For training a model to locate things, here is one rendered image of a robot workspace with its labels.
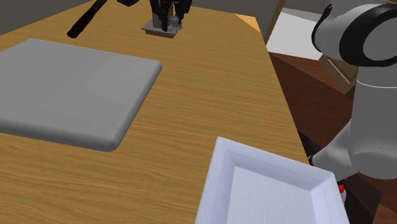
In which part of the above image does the black long stick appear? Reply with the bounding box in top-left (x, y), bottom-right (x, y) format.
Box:
top-left (66, 0), bottom-right (108, 39)

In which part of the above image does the grey flat square pad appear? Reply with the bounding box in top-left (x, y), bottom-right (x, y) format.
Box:
top-left (0, 38), bottom-right (163, 153)

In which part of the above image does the white square patterned plate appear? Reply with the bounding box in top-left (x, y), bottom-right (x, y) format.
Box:
top-left (194, 136), bottom-right (350, 224)

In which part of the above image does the light wooden frame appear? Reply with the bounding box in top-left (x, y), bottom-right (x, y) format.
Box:
top-left (317, 53), bottom-right (359, 100)

